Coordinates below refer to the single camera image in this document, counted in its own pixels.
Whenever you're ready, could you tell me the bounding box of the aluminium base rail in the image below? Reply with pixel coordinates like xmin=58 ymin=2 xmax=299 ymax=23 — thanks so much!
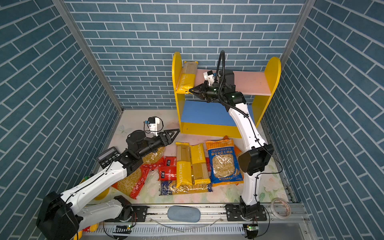
xmin=75 ymin=204 xmax=315 ymax=240

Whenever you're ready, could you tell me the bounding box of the blue orecchiette pasta bag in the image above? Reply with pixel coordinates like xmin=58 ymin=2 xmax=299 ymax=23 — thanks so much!
xmin=206 ymin=139 xmax=244 ymax=187

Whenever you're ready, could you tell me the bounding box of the red macaroni bag upper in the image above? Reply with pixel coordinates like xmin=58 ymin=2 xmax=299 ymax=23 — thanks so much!
xmin=143 ymin=147 xmax=165 ymax=165

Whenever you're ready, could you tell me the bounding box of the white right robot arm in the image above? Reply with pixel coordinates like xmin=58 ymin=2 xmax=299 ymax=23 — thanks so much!
xmin=189 ymin=70 xmax=274 ymax=219

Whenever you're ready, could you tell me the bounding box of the red macaroni bag lower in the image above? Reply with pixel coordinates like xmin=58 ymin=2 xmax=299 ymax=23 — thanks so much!
xmin=112 ymin=163 xmax=162 ymax=200

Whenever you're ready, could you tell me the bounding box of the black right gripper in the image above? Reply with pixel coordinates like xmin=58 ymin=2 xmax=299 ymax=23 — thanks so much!
xmin=189 ymin=82 xmax=225 ymax=104

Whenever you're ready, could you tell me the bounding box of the red macaroni bag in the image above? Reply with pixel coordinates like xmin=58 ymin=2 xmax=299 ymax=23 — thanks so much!
xmin=112 ymin=163 xmax=162 ymax=200
xmin=143 ymin=147 xmax=165 ymax=165

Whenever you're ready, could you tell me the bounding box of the orange pasta bag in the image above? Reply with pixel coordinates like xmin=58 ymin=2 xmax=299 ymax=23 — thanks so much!
xmin=223 ymin=136 xmax=242 ymax=157

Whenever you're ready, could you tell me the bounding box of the black calculator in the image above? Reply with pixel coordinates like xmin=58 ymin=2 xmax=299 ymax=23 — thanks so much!
xmin=96 ymin=147 xmax=120 ymax=169

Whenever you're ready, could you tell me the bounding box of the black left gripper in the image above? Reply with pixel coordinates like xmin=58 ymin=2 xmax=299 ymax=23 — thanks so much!
xmin=137 ymin=129 xmax=179 ymax=160

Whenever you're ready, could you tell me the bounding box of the red yellow spaghetti bag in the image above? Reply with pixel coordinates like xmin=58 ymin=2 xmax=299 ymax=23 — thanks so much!
xmin=159 ymin=157 xmax=195 ymax=185

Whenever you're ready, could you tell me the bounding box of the yellow shelf with coloured boards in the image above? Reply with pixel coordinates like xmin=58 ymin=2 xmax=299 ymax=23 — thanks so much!
xmin=172 ymin=52 xmax=282 ymax=138

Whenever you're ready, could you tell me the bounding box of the yellow pen cup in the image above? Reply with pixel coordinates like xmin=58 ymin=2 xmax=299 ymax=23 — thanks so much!
xmin=80 ymin=176 xmax=111 ymax=201

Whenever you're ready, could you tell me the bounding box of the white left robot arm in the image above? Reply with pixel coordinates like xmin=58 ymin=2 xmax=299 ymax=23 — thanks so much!
xmin=36 ymin=129 xmax=180 ymax=240

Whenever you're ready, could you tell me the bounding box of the blue clear spaghetti bag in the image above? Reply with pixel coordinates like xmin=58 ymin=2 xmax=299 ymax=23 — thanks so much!
xmin=160 ymin=181 xmax=213 ymax=196

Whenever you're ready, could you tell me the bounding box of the clear tape roll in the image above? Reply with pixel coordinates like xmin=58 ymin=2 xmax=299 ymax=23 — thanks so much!
xmin=270 ymin=198 xmax=292 ymax=220

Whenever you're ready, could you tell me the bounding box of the yellow plush toy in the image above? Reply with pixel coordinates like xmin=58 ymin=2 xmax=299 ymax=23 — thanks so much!
xmin=73 ymin=223 xmax=100 ymax=240

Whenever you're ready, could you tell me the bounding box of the grey blue oval pad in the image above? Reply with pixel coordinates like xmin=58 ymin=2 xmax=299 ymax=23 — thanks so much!
xmin=167 ymin=206 xmax=201 ymax=223

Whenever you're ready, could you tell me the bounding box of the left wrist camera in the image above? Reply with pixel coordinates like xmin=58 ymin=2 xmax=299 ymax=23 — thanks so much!
xmin=144 ymin=117 xmax=161 ymax=136

